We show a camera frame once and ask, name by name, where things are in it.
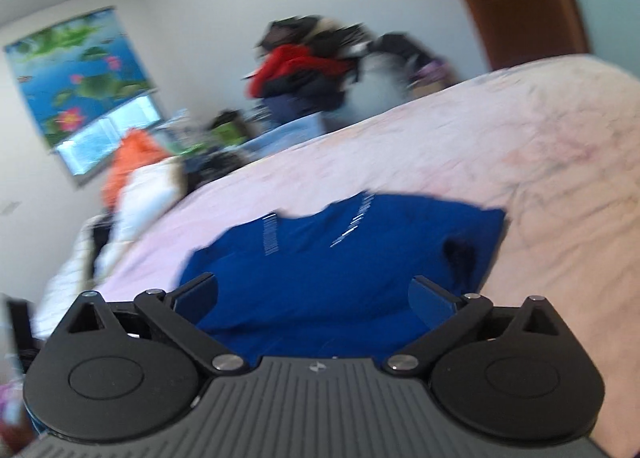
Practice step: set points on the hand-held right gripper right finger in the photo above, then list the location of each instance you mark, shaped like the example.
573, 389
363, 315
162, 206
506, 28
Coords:
429, 301

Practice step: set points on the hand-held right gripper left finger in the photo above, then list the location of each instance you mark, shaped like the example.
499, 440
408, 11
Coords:
196, 294

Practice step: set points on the blue shirt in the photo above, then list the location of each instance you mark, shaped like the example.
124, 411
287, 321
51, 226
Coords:
310, 283

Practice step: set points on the pile of dark clothes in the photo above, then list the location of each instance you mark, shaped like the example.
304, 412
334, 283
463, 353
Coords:
325, 38

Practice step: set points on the white pillow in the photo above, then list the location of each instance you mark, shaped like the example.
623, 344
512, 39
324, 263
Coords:
125, 218

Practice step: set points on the orange cloth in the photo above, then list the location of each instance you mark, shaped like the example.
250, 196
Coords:
134, 158

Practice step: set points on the pink bed blanket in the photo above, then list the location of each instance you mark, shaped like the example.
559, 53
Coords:
450, 153

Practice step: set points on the window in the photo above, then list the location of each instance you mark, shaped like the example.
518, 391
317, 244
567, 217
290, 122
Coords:
102, 138

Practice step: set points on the grey cloth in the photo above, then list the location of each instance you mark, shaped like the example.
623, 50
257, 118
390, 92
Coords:
380, 83

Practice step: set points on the purple cloth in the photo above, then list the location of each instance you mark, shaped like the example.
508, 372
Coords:
433, 74

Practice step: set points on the red garment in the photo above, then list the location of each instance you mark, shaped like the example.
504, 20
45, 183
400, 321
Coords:
295, 64

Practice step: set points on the lotus pond window blind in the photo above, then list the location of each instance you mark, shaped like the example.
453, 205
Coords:
75, 68

